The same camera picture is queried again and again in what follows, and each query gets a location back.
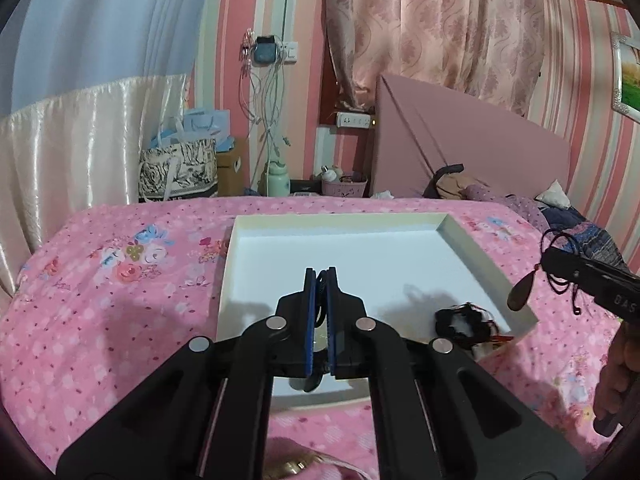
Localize white shallow tray box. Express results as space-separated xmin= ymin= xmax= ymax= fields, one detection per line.
xmin=214 ymin=212 xmax=540 ymax=411

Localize white pillow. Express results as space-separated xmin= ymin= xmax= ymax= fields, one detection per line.
xmin=535 ymin=180 xmax=570 ymax=210

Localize blue and cream curtain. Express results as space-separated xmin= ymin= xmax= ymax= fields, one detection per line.
xmin=1 ymin=0 xmax=205 ymax=301

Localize green water bottle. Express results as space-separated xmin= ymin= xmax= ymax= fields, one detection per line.
xmin=265 ymin=160 xmax=291 ymax=197

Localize pink patterned curtain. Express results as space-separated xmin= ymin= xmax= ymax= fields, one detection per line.
xmin=324 ymin=0 xmax=544 ymax=116

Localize black white floral bag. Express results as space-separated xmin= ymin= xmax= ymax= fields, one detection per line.
xmin=138 ymin=139 xmax=218 ymax=202

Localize wall socket with chargers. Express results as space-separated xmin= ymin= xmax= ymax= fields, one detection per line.
xmin=240 ymin=29 xmax=298 ymax=67

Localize person left hand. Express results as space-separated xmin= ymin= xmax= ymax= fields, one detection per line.
xmin=262 ymin=438 xmax=370 ymax=480

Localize brown cardboard box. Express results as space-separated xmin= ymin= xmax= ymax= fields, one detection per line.
xmin=216 ymin=138 xmax=247 ymax=197

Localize red string bracelet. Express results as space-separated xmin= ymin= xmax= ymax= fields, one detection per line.
xmin=470 ymin=309 xmax=516 ymax=356

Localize purple dotted cloth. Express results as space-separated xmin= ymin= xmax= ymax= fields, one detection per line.
xmin=462 ymin=184 xmax=550 ymax=233

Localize dark patterned blanket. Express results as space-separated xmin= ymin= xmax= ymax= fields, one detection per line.
xmin=540 ymin=206 xmax=629 ymax=273

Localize person right hand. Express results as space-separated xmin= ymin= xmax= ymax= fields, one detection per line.
xmin=593 ymin=322 xmax=640 ymax=419

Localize black scrunchie bracelet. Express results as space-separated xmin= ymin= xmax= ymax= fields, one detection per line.
xmin=433 ymin=301 xmax=497 ymax=348

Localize pink headboard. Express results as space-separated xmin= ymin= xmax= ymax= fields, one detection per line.
xmin=370 ymin=74 xmax=570 ymax=198

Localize light blue paper bag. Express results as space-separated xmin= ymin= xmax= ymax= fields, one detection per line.
xmin=150 ymin=108 xmax=235 ymax=153

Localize pink plastic basket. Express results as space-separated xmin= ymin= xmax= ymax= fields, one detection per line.
xmin=321 ymin=178 xmax=368 ymax=198

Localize pink floral bed sheet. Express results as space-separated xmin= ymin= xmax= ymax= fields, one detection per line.
xmin=1 ymin=197 xmax=620 ymax=478

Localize white power strip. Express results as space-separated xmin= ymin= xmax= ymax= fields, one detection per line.
xmin=336 ymin=112 xmax=375 ymax=129

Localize framed landscape picture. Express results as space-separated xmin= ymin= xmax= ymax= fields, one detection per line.
xmin=612 ymin=34 xmax=640 ymax=122

